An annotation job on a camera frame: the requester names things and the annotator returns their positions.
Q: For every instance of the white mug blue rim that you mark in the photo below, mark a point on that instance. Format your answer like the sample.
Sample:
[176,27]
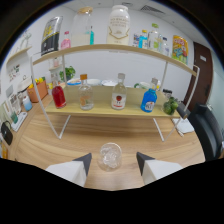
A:
[73,82]

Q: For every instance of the wooden wall shelf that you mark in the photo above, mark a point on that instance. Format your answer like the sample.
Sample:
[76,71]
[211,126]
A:
[20,52]

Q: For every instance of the pink liquid bottle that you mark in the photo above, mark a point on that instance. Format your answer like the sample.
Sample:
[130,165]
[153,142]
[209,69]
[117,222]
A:
[65,43]

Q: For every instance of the brown door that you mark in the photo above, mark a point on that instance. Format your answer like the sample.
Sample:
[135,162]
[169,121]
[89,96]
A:
[200,76]

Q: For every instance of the small clear bottle orange cap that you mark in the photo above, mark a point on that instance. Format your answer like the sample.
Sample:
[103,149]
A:
[86,98]

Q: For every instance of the white and blue cup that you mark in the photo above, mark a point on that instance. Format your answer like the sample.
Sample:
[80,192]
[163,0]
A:
[27,104]

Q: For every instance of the yellow toy vegetable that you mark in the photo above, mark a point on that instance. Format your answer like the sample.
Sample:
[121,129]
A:
[39,80]

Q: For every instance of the red liquid glass bottle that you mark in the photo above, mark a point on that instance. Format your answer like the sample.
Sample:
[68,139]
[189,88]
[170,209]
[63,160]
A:
[59,96]

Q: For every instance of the white kitchen scale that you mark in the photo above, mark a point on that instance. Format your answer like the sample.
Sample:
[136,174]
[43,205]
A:
[19,121]

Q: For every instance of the small green cup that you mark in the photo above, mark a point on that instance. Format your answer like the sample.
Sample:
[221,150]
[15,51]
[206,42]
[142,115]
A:
[14,117]

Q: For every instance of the clear bottle red label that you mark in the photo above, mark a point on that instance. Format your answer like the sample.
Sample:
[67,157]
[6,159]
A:
[119,98]

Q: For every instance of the white bowl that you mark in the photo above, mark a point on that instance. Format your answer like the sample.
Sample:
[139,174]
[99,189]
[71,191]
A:
[109,83]
[94,82]

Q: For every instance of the white cloth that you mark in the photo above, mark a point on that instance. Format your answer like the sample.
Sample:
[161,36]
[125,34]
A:
[184,126]

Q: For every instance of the orange storage basket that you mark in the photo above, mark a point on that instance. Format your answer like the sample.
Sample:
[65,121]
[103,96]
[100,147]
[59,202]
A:
[37,92]

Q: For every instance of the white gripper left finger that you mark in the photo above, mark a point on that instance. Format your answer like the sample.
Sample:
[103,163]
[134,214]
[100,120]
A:
[75,171]

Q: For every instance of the black chair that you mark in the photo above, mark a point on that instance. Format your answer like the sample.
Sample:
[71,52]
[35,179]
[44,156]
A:
[206,130]

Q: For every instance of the ceiling air vent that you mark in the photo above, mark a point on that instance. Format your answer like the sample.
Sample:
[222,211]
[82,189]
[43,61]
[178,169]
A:
[152,9]

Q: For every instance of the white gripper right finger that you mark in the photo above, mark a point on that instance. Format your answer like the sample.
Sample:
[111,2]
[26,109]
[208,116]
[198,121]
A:
[155,170]

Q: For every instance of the green potted plant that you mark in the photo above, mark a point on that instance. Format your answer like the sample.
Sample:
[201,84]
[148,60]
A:
[69,72]

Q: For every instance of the black kettle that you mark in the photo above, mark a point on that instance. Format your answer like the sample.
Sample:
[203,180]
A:
[6,134]

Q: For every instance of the green mug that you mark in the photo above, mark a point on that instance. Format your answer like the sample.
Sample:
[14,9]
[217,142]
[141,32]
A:
[142,85]

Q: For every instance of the clear bottle green cap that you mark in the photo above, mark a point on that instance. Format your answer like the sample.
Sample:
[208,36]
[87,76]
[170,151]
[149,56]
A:
[153,40]

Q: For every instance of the two-tier wooden shelf rack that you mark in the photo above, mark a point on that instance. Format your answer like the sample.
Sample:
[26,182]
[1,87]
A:
[101,111]

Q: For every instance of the black and yellow can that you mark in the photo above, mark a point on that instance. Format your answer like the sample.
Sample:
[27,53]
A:
[50,36]

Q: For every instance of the clear glass with ice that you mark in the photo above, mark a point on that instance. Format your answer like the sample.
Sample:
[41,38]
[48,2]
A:
[110,156]

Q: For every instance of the white kitchen appliance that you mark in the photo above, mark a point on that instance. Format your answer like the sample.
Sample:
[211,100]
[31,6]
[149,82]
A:
[24,85]

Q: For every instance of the blue liquid glass bottle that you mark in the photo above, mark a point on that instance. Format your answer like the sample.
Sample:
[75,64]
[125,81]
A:
[148,100]

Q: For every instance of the teal liquid bottle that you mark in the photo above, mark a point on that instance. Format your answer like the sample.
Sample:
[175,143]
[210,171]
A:
[92,37]

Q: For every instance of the yellow cartoon print can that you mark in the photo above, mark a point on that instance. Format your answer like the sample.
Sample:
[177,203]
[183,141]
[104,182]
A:
[180,50]

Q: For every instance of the clear glass bottle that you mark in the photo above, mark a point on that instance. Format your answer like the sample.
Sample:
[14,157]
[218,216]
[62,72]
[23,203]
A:
[165,46]

